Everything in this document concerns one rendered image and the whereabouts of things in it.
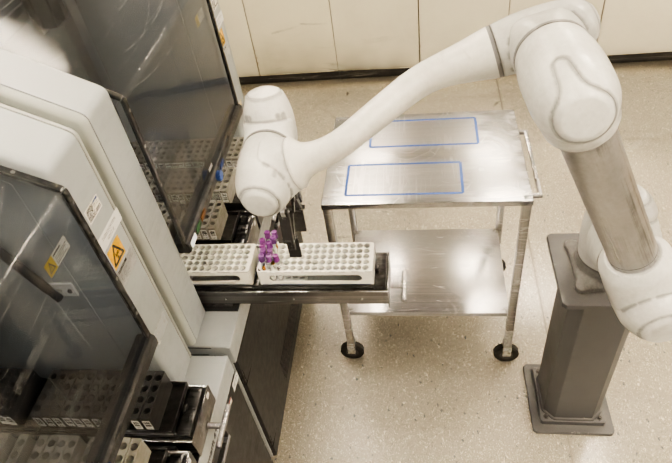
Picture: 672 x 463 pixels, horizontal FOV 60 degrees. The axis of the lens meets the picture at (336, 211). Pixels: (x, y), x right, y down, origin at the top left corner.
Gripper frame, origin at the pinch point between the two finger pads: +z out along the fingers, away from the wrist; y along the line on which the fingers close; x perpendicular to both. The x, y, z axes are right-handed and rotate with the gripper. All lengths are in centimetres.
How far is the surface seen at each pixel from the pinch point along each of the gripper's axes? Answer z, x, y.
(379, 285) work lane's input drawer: 12.6, -19.8, -5.4
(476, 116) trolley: 12, -49, 66
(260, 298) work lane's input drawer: 16.3, 11.6, -6.6
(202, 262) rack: 8.2, 26.7, -1.1
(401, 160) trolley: 12, -25, 44
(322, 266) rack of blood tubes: 8.2, -5.6, -2.9
